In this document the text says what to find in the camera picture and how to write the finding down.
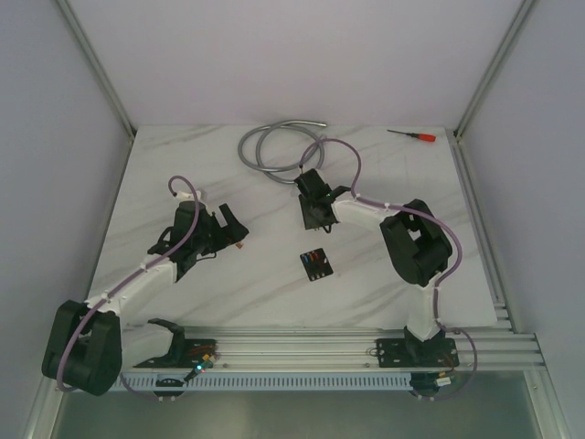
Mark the black fuse box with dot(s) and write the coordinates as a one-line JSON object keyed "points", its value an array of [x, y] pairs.
{"points": [[318, 269]]}

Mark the perforated cable duct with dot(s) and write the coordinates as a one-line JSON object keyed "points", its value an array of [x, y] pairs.
{"points": [[278, 381]]}

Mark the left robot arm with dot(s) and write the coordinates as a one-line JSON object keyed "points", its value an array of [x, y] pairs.
{"points": [[91, 343]]}

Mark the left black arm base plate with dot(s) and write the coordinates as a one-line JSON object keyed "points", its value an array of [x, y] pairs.
{"points": [[196, 352]]}

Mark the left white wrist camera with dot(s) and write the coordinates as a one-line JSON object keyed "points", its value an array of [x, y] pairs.
{"points": [[189, 196]]}

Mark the red handled screwdriver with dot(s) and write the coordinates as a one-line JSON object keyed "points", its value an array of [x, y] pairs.
{"points": [[429, 138]]}

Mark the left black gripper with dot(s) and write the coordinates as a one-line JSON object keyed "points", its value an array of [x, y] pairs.
{"points": [[219, 231]]}

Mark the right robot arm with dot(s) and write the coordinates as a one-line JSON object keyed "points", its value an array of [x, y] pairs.
{"points": [[417, 245]]}

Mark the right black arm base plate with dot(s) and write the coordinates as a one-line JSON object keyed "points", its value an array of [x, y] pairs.
{"points": [[405, 353]]}

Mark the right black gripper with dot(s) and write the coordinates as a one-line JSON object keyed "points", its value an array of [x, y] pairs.
{"points": [[309, 222]]}

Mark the aluminium rail frame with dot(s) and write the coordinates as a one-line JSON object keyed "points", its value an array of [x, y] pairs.
{"points": [[265, 349]]}

